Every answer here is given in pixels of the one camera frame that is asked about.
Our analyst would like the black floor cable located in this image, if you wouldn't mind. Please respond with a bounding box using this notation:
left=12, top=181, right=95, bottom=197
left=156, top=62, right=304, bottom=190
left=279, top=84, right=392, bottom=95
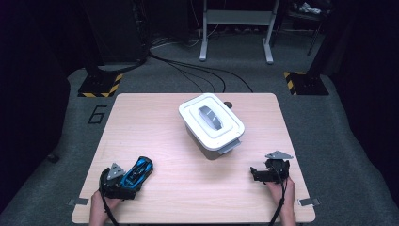
left=149, top=51, right=254, bottom=93
left=168, top=62, right=205, bottom=93
left=163, top=59, right=227, bottom=93

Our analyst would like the white metal desk frame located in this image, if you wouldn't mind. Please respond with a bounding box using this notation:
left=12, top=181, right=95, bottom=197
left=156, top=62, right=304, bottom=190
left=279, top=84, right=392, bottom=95
left=199, top=0, right=280, bottom=65

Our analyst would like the hand-held gripper cable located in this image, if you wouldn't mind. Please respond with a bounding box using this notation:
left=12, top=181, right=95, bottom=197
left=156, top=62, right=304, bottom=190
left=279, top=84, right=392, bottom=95
left=268, top=165, right=288, bottom=226
left=99, top=187, right=120, bottom=226

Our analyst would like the clear grey storage box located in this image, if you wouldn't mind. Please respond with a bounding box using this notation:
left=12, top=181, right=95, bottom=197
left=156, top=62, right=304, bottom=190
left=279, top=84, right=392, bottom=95
left=184, top=125, right=243, bottom=161

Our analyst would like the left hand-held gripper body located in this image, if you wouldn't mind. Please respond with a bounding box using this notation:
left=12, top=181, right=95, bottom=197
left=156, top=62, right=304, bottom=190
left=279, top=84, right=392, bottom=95
left=99, top=162, right=137, bottom=201

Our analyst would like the blue toy car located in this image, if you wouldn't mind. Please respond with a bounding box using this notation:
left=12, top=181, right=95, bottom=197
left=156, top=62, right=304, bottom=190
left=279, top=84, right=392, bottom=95
left=120, top=155, right=154, bottom=192

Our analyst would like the person's right hand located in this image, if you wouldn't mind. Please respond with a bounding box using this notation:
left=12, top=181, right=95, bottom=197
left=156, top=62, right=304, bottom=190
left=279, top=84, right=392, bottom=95
left=266, top=177, right=296, bottom=215

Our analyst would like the white box lid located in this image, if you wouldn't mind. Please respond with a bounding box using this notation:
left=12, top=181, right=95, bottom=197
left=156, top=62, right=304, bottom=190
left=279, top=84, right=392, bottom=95
left=178, top=92, right=246, bottom=152

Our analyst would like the left hand-held gripper cable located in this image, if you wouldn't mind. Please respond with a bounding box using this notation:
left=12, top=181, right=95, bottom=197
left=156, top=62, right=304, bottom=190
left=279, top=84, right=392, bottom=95
left=99, top=187, right=120, bottom=226

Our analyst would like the person's left hand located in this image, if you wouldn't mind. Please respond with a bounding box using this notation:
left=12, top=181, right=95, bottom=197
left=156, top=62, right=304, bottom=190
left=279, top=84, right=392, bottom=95
left=90, top=189, right=122, bottom=216

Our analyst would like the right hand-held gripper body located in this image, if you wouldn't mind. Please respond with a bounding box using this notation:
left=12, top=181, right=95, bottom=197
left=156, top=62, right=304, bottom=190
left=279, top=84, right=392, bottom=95
left=264, top=150, right=295, bottom=185

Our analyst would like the dark chair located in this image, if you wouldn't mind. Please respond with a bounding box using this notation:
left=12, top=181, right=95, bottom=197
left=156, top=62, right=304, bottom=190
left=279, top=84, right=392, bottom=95
left=276, top=0, right=334, bottom=57

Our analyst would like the striped black stand base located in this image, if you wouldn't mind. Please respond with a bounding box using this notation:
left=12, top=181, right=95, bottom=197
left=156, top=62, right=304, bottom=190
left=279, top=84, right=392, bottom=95
left=77, top=73, right=124, bottom=98
left=283, top=71, right=330, bottom=96

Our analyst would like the black equipment cabinet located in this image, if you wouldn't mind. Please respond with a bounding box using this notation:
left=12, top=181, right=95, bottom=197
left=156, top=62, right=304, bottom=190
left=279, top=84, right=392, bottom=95
left=80, top=0, right=149, bottom=65

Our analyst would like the right hand-held gripper cable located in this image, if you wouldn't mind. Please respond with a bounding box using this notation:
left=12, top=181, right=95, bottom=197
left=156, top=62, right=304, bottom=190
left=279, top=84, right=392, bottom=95
left=268, top=165, right=288, bottom=226

